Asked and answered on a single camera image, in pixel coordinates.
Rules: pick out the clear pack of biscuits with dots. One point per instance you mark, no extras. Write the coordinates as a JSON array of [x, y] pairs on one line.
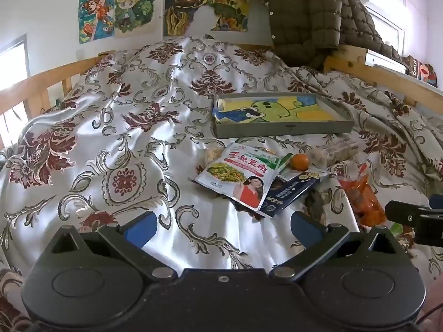
[[332, 152]]

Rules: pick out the orange mandarin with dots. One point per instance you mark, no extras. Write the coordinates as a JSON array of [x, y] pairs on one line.
[[299, 162]]

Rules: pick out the white green snack packet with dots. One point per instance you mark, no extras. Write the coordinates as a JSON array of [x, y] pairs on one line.
[[235, 173]]

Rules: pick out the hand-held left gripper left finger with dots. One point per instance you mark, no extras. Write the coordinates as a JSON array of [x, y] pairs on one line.
[[140, 229]]

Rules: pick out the white box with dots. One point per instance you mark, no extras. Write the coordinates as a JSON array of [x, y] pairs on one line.
[[380, 60]]

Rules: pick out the cartoon girl wall poster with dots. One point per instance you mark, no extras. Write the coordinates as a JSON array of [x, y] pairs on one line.
[[97, 13]]

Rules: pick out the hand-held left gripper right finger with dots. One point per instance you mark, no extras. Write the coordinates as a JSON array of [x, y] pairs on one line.
[[304, 227]]

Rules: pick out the grey rectangular tray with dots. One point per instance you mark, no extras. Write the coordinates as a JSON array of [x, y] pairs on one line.
[[277, 128]]

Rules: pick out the wooden bed frame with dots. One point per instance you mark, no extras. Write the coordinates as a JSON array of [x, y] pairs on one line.
[[34, 83]]

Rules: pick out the olive puffer jacket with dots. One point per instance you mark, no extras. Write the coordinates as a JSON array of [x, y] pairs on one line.
[[304, 17]]

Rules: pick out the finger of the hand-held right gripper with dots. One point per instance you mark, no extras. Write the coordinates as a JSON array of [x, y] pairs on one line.
[[436, 201], [405, 212]]

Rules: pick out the navy blue snack packet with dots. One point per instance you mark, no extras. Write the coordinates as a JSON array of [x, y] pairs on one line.
[[287, 193]]

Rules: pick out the orange snack bag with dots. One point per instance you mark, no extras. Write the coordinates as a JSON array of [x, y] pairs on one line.
[[363, 197]]

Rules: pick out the blond cartoon wall poster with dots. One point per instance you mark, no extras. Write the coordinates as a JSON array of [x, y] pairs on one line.
[[135, 7]]

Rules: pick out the colourful printed bag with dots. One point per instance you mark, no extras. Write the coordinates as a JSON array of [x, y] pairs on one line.
[[420, 71]]

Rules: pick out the floral patterned satin blanket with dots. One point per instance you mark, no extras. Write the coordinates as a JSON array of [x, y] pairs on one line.
[[121, 128]]

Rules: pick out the small green white packet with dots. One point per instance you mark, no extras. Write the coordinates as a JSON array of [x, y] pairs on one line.
[[284, 162]]

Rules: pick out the window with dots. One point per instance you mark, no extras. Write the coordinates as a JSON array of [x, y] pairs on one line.
[[12, 76]]

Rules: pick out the clear packet of nuts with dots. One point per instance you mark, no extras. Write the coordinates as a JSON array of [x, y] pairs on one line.
[[211, 155]]

